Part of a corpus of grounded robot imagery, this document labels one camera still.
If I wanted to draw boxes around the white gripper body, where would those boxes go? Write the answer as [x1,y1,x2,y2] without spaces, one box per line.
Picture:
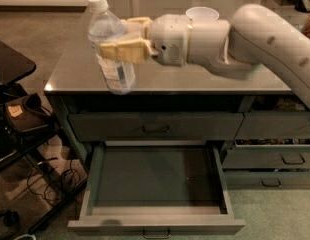
[148,14,191,66]

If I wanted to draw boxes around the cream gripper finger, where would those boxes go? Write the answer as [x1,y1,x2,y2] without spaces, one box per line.
[121,17,153,34]
[98,38,155,64]

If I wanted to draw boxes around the clear plastic water bottle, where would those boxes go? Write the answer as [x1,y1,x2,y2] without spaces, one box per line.
[88,0,135,95]

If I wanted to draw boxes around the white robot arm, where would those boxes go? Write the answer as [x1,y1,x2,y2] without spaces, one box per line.
[97,4,310,109]

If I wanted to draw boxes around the closed grey top drawer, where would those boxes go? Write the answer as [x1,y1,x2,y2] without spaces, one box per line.
[68,112,244,141]

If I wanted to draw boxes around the grey right top drawer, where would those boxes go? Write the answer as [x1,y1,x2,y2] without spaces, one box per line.
[236,111,310,139]

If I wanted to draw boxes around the open grey middle drawer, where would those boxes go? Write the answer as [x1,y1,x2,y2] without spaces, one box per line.
[68,144,245,240]

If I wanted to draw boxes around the grey right middle drawer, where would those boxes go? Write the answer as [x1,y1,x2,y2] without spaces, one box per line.
[222,144,310,169]

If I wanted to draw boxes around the grey right bottom drawer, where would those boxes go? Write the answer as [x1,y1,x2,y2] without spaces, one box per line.
[224,171,310,189]

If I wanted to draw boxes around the white ceramic bowl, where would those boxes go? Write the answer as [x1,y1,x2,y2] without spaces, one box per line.
[185,7,219,21]

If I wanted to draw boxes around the brown box with note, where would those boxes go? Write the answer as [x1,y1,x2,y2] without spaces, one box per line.
[5,93,53,135]

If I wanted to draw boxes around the black rolling cart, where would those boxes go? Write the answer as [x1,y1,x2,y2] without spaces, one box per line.
[0,37,89,235]

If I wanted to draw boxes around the black cable on floor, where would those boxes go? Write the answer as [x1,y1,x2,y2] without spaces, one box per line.
[25,157,83,207]

